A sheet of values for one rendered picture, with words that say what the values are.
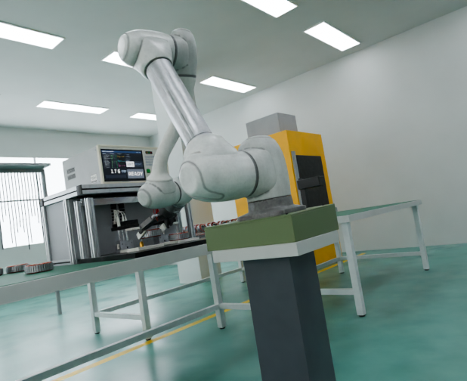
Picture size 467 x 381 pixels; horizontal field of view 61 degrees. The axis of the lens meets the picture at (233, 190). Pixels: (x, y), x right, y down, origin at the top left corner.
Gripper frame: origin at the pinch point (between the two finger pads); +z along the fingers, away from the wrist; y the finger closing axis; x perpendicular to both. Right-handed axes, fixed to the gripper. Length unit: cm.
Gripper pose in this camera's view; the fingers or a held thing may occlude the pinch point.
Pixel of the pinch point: (149, 233)
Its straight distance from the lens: 194.4
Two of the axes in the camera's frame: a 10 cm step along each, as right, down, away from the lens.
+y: 6.5, -0.4, 7.6
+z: -5.7, 6.4, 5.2
